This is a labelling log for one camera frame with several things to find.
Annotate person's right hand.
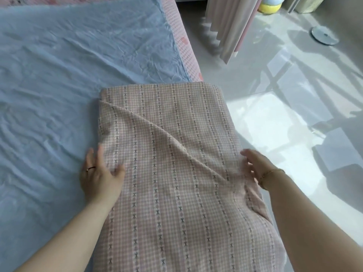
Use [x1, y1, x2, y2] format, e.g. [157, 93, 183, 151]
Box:
[240, 149, 280, 191]

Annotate person's left hand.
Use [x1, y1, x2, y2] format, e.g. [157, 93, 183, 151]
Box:
[79, 145, 126, 206]

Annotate pink checked blanket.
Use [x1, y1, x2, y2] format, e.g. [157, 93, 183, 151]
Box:
[96, 81, 285, 272]

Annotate person's right forearm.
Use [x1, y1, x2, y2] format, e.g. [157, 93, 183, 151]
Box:
[259, 169, 363, 272]

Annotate person's left forearm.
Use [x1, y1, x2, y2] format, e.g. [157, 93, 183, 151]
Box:
[13, 195, 119, 272]

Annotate light blue bed sheet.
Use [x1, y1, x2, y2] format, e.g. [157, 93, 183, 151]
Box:
[0, 0, 191, 272]

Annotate pink curtain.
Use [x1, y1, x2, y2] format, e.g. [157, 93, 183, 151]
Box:
[204, 0, 263, 64]

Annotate pink checked mattress cover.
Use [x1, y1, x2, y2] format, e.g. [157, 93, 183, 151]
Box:
[0, 0, 204, 83]

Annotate round metal floor disc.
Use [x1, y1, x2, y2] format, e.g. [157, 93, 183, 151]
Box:
[311, 26, 340, 46]

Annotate yellow and blue plush toy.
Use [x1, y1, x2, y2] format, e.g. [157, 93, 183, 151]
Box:
[258, 0, 283, 14]

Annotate gold bracelet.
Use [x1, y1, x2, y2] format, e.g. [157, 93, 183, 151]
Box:
[259, 168, 286, 191]

